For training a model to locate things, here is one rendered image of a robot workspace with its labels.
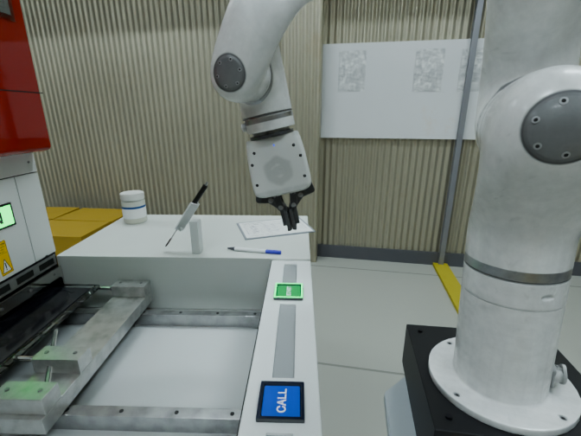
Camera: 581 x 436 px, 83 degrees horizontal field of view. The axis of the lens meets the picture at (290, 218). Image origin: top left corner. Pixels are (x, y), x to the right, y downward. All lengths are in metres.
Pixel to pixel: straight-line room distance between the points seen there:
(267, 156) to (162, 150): 2.89
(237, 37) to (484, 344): 0.51
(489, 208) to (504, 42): 0.20
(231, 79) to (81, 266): 0.66
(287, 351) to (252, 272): 0.33
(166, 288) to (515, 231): 0.74
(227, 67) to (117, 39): 3.17
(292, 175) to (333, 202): 2.45
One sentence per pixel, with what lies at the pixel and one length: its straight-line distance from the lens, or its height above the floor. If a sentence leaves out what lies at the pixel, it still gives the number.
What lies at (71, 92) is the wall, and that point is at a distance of 3.93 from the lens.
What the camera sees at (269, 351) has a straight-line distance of 0.53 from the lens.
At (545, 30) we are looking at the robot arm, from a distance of 0.52.
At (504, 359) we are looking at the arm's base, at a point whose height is 1.00.
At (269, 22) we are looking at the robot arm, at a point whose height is 1.41.
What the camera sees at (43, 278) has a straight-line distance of 0.95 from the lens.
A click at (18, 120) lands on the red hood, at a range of 0.85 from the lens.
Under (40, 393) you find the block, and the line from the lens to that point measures 0.66.
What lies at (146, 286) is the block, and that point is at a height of 0.90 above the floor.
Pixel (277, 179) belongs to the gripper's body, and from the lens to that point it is 0.56.
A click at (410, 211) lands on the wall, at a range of 3.06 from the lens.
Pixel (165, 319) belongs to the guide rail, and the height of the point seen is 0.84.
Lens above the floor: 1.30
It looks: 18 degrees down
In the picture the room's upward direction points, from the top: straight up
